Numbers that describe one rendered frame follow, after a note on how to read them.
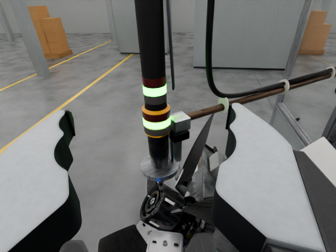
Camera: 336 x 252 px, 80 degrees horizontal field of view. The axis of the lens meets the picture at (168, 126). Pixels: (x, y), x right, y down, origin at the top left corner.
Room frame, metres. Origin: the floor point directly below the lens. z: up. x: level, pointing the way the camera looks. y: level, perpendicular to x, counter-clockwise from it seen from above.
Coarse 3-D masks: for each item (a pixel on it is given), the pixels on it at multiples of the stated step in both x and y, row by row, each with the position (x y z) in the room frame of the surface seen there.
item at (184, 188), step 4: (184, 168) 0.45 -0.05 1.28; (184, 172) 0.44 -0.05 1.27; (180, 176) 0.43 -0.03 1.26; (184, 176) 0.44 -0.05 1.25; (188, 176) 0.46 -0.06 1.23; (180, 180) 0.42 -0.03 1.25; (184, 180) 0.44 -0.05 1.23; (188, 180) 0.46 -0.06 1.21; (176, 184) 0.41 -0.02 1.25; (180, 184) 0.42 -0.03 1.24; (184, 184) 0.43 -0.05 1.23; (188, 184) 0.43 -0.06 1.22; (176, 188) 0.40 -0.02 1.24; (180, 188) 0.42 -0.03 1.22; (184, 188) 0.43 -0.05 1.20; (180, 192) 0.42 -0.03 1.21; (184, 192) 0.43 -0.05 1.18; (180, 208) 0.32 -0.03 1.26; (176, 212) 0.31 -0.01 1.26; (180, 212) 0.30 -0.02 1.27; (144, 224) 0.37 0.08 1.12; (152, 240) 0.28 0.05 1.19; (176, 244) 0.27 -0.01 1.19
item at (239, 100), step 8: (328, 72) 0.48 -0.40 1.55; (304, 80) 0.44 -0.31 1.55; (312, 80) 0.44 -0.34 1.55; (280, 88) 0.40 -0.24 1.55; (248, 96) 0.36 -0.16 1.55; (256, 96) 0.37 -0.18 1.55; (264, 96) 0.37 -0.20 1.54; (216, 104) 0.33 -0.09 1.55; (192, 112) 0.30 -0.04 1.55; (200, 112) 0.31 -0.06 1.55; (208, 112) 0.31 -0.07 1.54
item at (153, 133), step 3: (144, 126) 0.26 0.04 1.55; (168, 126) 0.26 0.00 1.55; (144, 129) 0.27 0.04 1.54; (147, 129) 0.26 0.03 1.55; (150, 129) 0.26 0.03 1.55; (162, 129) 0.26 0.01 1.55; (165, 129) 0.26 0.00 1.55; (168, 129) 0.26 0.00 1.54; (147, 132) 0.26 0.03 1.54; (150, 132) 0.26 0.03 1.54; (153, 132) 0.25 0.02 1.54; (156, 132) 0.25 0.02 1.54; (159, 132) 0.25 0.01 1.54; (162, 132) 0.26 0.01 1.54; (165, 132) 0.26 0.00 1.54; (150, 135) 0.26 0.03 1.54; (153, 135) 0.25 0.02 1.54; (156, 135) 0.25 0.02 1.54; (159, 135) 0.25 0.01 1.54
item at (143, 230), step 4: (140, 220) 0.38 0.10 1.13; (140, 224) 0.37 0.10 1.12; (140, 228) 0.36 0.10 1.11; (144, 228) 0.36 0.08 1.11; (148, 228) 0.35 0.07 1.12; (152, 228) 0.35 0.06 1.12; (140, 232) 0.35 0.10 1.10; (144, 232) 0.35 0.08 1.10; (144, 236) 0.34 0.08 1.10; (148, 236) 0.34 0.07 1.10
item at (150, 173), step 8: (176, 112) 0.31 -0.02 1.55; (176, 120) 0.28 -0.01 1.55; (184, 120) 0.28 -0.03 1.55; (176, 128) 0.27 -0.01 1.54; (184, 128) 0.28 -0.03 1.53; (168, 136) 0.28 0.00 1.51; (176, 136) 0.27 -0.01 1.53; (184, 136) 0.27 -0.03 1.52; (176, 144) 0.27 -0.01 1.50; (176, 152) 0.27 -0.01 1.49; (144, 160) 0.28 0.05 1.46; (168, 160) 0.28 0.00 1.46; (176, 160) 0.27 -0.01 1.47; (144, 168) 0.26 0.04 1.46; (152, 168) 0.26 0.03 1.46; (168, 168) 0.26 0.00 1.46; (176, 168) 0.26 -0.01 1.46; (152, 176) 0.24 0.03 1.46; (160, 176) 0.24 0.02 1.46; (168, 176) 0.24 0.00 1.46
